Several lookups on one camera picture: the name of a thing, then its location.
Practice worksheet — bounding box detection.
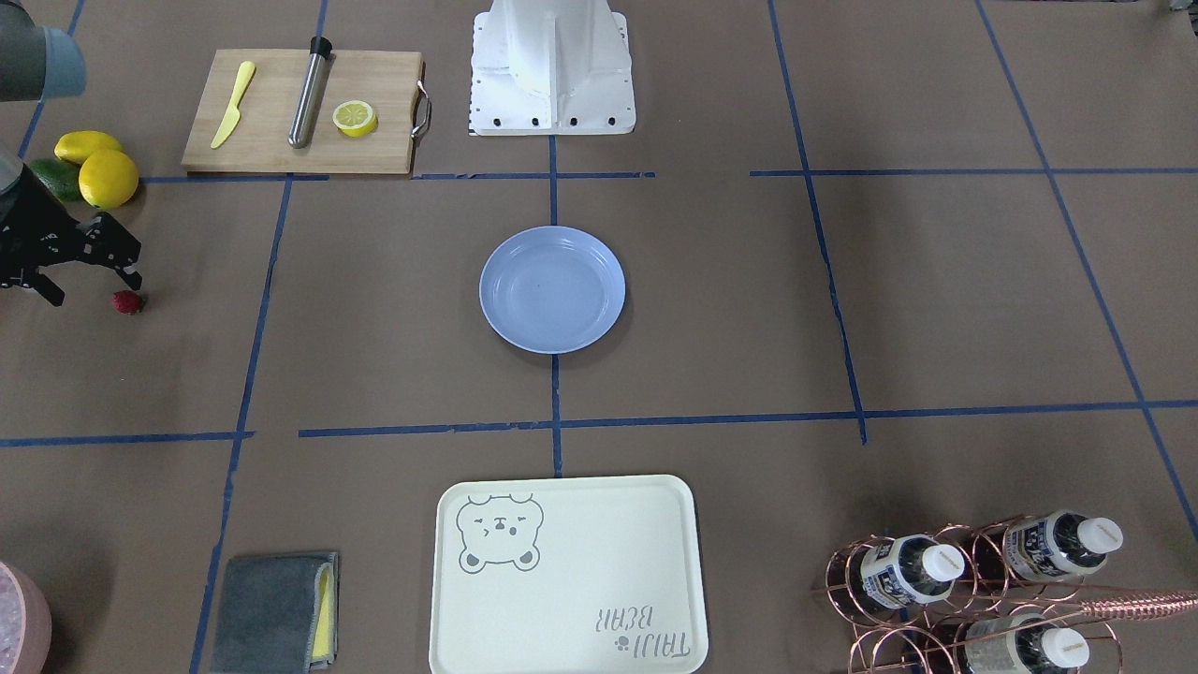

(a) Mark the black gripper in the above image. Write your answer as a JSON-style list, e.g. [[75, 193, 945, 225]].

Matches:
[[1, 168, 144, 306]]

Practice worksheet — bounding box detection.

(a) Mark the red strawberry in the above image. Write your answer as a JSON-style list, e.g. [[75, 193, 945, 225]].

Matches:
[[110, 290, 146, 315]]

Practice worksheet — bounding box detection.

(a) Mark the blue plate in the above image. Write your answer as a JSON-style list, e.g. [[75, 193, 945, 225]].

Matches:
[[478, 226, 627, 356]]

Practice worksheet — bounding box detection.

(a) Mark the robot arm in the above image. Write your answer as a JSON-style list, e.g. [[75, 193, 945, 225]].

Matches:
[[1, 1, 143, 306]]

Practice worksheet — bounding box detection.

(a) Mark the yellow lemon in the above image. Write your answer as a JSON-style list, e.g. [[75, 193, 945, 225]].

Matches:
[[54, 129, 125, 166], [79, 148, 140, 210]]

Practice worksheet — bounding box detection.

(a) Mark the green avocado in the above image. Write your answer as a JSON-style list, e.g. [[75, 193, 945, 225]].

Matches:
[[28, 158, 84, 204]]

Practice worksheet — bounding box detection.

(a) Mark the yellow plastic knife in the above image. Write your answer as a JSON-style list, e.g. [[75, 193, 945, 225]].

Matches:
[[210, 60, 256, 148]]

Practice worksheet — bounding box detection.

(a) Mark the metal cylinder tool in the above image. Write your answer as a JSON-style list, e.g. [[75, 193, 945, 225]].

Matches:
[[288, 36, 332, 150]]

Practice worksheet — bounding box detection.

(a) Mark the lemon half slice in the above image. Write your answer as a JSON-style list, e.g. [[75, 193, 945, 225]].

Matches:
[[332, 99, 379, 138]]

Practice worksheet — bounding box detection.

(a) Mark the pink bowl with ice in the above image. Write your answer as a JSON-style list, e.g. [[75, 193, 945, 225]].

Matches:
[[1, 561, 52, 673]]

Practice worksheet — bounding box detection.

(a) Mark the wooden cutting board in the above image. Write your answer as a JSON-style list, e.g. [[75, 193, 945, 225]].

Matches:
[[181, 49, 432, 176]]

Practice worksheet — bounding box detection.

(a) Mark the grey cloth with sponge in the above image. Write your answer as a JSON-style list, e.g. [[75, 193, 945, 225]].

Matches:
[[210, 549, 341, 673]]

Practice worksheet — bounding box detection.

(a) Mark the cream bear tray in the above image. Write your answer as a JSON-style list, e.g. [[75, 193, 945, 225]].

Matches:
[[429, 475, 709, 673]]

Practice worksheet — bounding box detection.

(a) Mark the dark drink bottle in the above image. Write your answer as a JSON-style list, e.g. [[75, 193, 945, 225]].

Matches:
[[1002, 509, 1125, 583], [961, 613, 1090, 673], [853, 535, 967, 613]]

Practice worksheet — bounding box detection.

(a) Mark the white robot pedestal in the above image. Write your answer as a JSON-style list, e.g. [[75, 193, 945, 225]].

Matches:
[[468, 1, 637, 136]]

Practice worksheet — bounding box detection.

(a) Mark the copper wire bottle rack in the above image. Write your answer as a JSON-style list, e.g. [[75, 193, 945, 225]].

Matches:
[[811, 515, 1194, 673]]

